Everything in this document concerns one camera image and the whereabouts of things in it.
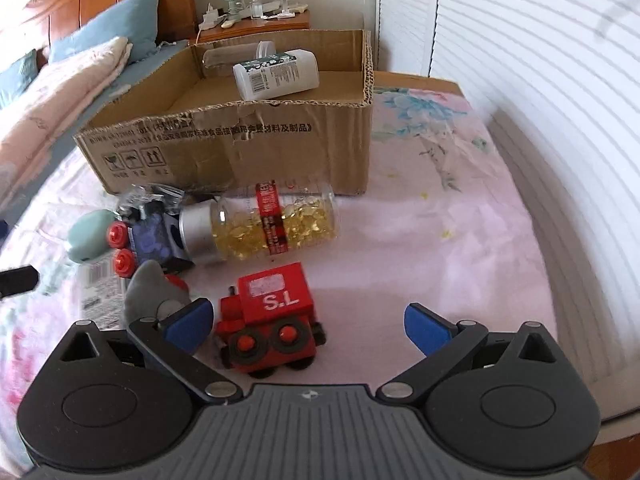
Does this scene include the mint green soft toy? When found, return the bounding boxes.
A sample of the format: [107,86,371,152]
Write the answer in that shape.
[67,208,118,264]

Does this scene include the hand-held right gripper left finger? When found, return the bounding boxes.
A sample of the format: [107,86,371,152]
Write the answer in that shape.
[52,297,241,406]

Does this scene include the small blue pillow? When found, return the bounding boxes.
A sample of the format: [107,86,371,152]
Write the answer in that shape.
[0,49,40,110]

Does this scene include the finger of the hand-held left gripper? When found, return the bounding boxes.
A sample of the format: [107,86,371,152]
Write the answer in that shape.
[0,266,40,298]

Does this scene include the grey shark plush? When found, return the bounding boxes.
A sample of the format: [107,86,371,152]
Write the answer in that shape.
[124,261,197,332]

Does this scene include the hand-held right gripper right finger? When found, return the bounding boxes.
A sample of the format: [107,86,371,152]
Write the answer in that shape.
[375,302,563,406]

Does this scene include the blue toy train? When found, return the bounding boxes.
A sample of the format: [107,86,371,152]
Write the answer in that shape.
[108,204,196,278]

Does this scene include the red toy train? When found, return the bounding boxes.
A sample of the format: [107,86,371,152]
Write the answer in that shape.
[215,262,327,380]

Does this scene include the pink folded blanket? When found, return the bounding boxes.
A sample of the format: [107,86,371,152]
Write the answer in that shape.
[0,36,133,201]

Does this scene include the clear bottle of yellow capsules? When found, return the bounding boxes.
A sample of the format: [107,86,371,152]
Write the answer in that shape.
[179,181,342,264]

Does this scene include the brown cardboard box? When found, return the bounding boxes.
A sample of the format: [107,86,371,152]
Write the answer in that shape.
[73,29,375,197]

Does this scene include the wooden nightstand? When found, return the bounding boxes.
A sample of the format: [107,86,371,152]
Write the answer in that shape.
[189,10,312,46]

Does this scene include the white plastic bottle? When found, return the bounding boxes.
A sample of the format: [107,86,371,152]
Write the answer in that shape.
[232,49,320,101]

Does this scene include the large blue pillow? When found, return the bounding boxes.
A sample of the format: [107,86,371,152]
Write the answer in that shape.
[48,0,162,65]

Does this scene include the white louvered closet door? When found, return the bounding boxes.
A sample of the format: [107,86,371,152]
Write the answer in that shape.
[377,0,442,77]
[430,0,640,416]

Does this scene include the floral pink bed sheet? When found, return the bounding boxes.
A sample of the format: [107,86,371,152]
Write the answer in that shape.
[0,71,561,461]

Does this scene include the clear empty bottle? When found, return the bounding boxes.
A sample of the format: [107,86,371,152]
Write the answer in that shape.
[202,40,277,71]

